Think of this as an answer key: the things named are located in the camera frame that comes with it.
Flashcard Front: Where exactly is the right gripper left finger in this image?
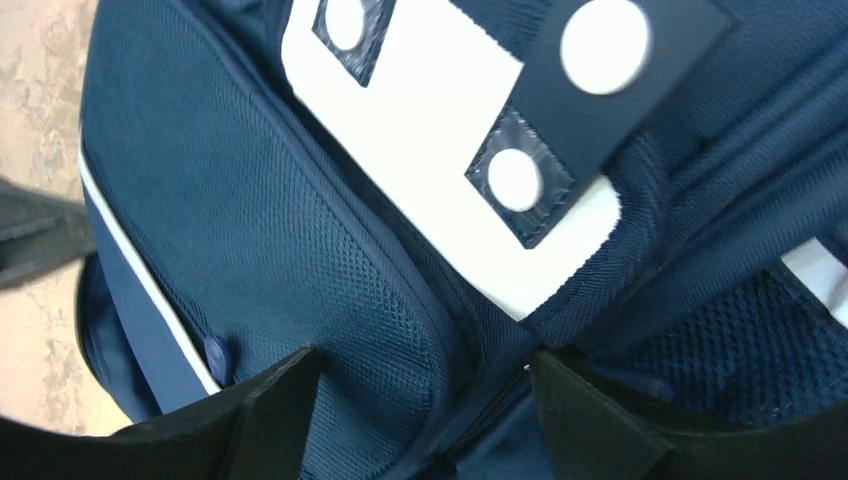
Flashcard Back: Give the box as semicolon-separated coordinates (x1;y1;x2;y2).
1;348;321;480

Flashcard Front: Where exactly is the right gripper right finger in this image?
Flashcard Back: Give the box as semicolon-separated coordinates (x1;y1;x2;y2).
529;349;847;479

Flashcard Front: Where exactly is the navy blue student backpack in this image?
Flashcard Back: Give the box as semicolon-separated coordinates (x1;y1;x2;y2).
78;1;847;479

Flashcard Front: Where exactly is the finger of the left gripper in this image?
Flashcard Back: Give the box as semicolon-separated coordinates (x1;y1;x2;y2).
1;177;96;290

